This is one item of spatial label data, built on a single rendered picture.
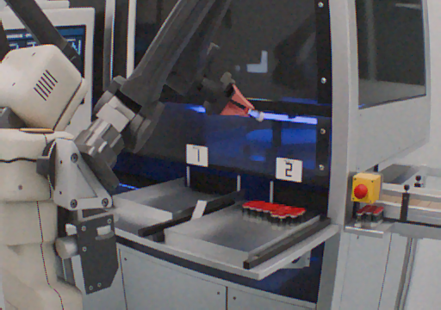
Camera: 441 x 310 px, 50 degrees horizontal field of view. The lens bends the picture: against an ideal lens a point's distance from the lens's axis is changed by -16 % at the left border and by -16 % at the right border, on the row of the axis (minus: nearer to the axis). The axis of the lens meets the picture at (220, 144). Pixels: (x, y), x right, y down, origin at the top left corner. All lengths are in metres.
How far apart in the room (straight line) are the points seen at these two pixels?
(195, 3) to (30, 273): 0.61
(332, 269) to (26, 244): 0.93
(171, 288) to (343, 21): 1.17
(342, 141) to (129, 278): 1.12
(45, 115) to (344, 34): 0.84
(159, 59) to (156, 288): 1.32
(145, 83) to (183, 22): 0.12
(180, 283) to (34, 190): 1.14
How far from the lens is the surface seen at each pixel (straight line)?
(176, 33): 0.89
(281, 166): 1.57
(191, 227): 1.45
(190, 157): 1.77
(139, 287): 2.17
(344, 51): 1.44
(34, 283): 1.06
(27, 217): 1.00
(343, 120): 1.45
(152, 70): 0.90
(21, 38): 1.84
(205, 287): 1.89
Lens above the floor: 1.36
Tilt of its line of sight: 10 degrees down
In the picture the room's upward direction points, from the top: straight up
